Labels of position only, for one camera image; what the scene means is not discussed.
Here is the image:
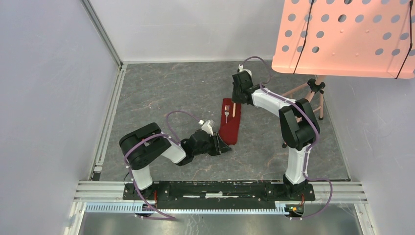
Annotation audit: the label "pink perforated stand tray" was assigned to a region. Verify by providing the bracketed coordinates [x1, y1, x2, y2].
[272, 0, 415, 79]

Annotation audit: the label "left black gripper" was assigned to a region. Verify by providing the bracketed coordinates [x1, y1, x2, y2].
[193, 132, 231, 156]

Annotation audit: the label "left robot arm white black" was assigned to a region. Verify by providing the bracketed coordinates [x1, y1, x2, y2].
[119, 120, 231, 200]

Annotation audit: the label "pink tripod stand legs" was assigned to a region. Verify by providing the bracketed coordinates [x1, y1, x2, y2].
[282, 75, 327, 118]

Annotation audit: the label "white slotted cable duct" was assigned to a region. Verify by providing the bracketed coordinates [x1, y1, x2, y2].
[85, 202, 289, 215]

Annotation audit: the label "aluminium frame rail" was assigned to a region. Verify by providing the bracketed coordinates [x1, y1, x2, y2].
[80, 0, 123, 68]

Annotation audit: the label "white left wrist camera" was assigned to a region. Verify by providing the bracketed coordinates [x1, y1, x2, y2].
[198, 119, 215, 136]

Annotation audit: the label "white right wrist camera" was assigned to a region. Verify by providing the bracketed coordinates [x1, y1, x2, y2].
[237, 64, 252, 77]

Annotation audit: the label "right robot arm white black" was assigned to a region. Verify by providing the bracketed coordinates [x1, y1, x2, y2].
[231, 70, 320, 200]

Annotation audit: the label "dark red cloth napkin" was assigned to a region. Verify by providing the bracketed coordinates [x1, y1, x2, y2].
[219, 98, 241, 145]

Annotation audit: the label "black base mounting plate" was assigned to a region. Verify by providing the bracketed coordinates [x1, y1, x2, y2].
[122, 181, 316, 210]

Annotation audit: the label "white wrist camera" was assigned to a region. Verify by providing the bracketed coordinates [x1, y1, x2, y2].
[198, 119, 215, 136]
[237, 64, 252, 77]

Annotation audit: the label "wooden handled spoon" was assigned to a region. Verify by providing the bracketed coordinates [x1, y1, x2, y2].
[232, 103, 236, 118]

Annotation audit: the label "metal fork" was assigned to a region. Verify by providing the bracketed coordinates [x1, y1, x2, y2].
[224, 105, 230, 124]

